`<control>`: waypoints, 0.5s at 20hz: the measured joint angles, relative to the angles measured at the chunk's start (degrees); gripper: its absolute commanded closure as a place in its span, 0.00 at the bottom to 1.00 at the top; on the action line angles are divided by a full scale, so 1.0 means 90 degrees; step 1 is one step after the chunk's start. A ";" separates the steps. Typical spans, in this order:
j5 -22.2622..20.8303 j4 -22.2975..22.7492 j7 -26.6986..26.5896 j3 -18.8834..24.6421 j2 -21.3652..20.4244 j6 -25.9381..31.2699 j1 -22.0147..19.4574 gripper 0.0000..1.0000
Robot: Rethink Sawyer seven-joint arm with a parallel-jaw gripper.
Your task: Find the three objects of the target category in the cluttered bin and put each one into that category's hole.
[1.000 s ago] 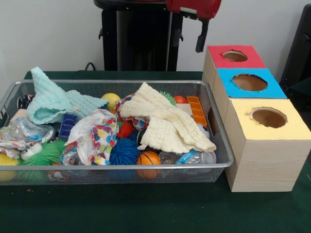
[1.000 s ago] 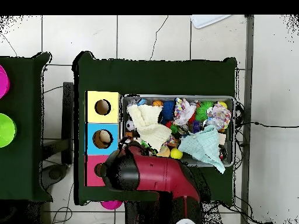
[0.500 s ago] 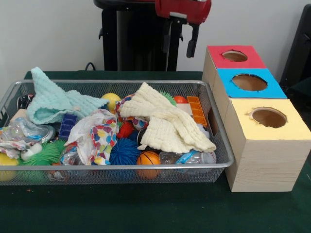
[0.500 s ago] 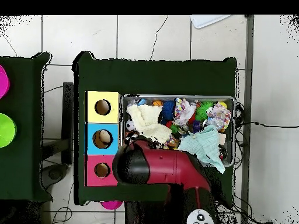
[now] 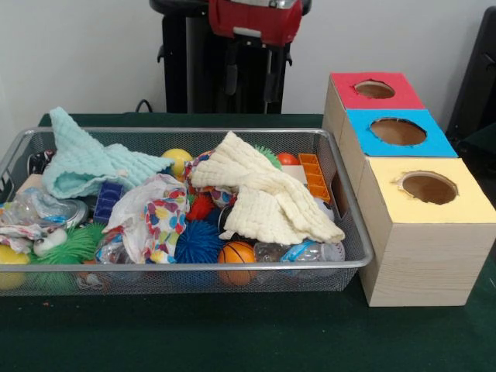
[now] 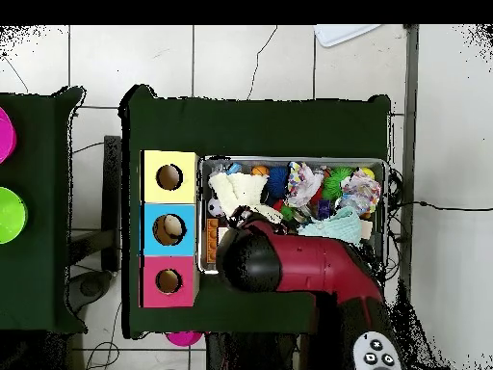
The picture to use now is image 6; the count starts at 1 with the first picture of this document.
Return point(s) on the cream quilted cloth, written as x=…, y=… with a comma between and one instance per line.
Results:
x=238, y=189

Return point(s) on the mint quilted cloth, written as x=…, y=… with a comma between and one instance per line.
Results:
x=335, y=227

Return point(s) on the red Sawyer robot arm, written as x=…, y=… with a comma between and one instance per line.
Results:
x=316, y=266

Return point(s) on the wooden box with three holes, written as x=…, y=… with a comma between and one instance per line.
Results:
x=186, y=192

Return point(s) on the clear mesh bin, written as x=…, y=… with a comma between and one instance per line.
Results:
x=380, y=200

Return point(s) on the toy soccer ball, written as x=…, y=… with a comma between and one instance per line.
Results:
x=215, y=207

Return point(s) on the orange toy basketball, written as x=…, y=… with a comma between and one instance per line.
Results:
x=260, y=170

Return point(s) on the blue spiky ball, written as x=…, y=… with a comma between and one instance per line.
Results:
x=277, y=181

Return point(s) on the orange toy brick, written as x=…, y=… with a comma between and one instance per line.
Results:
x=212, y=243

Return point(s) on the large colourful dotted cloth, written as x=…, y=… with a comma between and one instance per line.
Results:
x=302, y=185

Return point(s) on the dark green table cloth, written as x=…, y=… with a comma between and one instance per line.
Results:
x=250, y=127
x=42, y=269

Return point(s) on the blue toy brick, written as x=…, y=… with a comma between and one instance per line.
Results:
x=324, y=210

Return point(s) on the pale patterned crumpled cloth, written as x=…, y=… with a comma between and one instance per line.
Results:
x=362, y=190

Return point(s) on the pink bowl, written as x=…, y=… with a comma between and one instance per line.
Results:
x=185, y=339
x=5, y=135

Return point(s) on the green bowl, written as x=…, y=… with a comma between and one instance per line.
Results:
x=11, y=216

